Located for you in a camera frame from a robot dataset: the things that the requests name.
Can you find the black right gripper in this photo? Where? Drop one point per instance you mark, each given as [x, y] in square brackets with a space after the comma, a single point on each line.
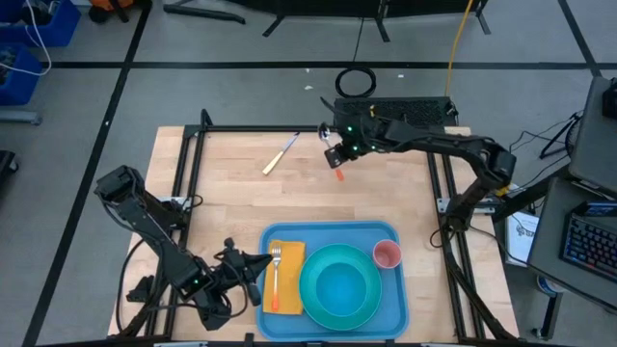
[361, 137]

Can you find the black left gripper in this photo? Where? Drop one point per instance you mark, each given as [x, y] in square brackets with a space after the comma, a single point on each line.
[233, 277]

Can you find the yellow cloth napkin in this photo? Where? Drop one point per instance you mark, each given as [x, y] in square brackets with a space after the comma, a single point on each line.
[291, 274]

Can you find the teal plate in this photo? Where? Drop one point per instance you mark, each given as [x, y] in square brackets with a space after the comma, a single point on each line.
[308, 289]

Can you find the pink cup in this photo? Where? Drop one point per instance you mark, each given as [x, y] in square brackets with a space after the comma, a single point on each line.
[387, 254]

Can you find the blue plastic tray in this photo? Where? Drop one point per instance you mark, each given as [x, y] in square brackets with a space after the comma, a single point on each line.
[385, 299]

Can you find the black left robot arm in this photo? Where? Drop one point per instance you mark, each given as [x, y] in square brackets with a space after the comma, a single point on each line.
[149, 226]

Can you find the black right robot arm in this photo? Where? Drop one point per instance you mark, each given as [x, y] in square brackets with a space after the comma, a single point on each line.
[458, 144]

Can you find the black room divider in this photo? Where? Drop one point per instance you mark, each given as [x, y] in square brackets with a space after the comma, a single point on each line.
[337, 4]

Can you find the white printed box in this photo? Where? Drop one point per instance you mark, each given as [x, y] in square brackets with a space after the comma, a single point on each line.
[523, 236]

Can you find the black floor bar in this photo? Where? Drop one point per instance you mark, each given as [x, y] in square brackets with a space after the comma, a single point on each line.
[202, 14]

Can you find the black floor fan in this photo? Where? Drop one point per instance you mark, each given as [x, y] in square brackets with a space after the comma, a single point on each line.
[573, 135]

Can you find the grey desk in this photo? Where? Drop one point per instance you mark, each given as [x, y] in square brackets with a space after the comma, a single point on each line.
[549, 241]

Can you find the grey raised desk panel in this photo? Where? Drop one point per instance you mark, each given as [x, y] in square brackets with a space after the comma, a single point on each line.
[595, 135]

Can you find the black backlit keyboard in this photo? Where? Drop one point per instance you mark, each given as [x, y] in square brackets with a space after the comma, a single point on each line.
[590, 246]

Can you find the blue storage bin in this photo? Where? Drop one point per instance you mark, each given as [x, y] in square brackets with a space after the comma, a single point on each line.
[58, 31]
[19, 82]

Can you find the black metal table frame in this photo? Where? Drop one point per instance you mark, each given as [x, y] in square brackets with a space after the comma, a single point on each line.
[265, 129]

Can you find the black bracket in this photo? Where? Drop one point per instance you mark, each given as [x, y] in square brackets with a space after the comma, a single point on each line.
[140, 291]

